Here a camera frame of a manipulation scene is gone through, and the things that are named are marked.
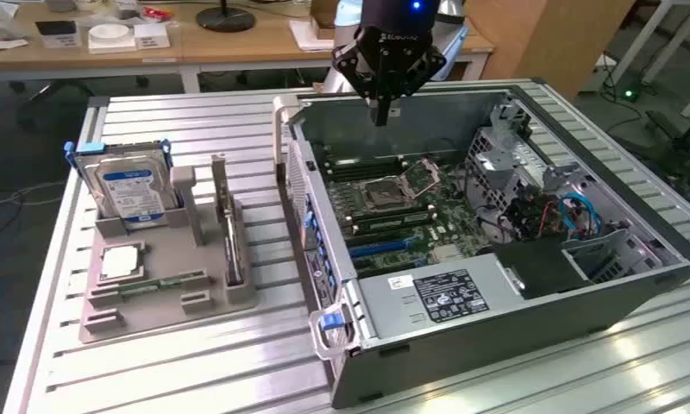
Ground white round bowl box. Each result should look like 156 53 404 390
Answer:
86 23 138 55

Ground black RAM slot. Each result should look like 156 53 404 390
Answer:
325 166 408 181
321 155 402 170

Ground red wire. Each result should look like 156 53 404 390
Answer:
538 198 570 236

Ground silver CPU chip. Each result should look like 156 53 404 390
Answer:
101 248 141 280

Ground blue card retainer clips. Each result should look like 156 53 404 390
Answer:
301 192 340 298

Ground white paper stack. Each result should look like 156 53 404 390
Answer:
289 19 338 53

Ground metal socket cover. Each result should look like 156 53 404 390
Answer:
400 157 442 200

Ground open dark grey PC case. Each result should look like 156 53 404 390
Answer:
270 77 690 411

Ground blue wire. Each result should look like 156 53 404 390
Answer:
556 193 605 237

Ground brown cardboard box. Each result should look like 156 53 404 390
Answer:
309 0 341 30

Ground white box with black top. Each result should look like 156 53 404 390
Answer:
34 20 84 49

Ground black expansion slot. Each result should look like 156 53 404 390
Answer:
344 229 408 243

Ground black office chair base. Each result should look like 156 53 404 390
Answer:
9 75 150 130

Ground grey printed parts rack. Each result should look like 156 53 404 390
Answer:
78 166 260 345

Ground black round lamp base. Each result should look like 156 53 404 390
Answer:
194 0 257 33

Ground grey power supply unit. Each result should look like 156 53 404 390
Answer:
353 254 525 342

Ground installed dark RAM stick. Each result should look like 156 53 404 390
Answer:
350 206 433 230

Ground wooden cabinet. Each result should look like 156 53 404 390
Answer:
481 0 638 101

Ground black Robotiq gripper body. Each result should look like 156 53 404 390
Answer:
354 0 440 101

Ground CPU socket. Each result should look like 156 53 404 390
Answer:
362 175 408 207

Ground green motherboard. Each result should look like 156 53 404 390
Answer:
316 146 496 279

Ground long wooden desk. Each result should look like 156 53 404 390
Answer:
0 0 496 94

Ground black floor stand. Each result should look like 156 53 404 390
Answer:
644 110 690 182

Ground plain white carton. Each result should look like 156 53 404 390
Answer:
132 23 170 51

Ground black Nvidia Quadro graphics card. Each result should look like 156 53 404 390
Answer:
210 153 248 289

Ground small metal disk bay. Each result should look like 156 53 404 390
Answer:
560 228 666 285

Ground perforated metal disk bay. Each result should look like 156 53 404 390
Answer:
465 92 553 209

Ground hard drive with blue label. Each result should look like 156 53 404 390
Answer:
62 138 177 208

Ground green RAM stick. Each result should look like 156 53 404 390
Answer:
117 275 200 297

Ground silver hard disk blue label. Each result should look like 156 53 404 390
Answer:
72 154 172 225

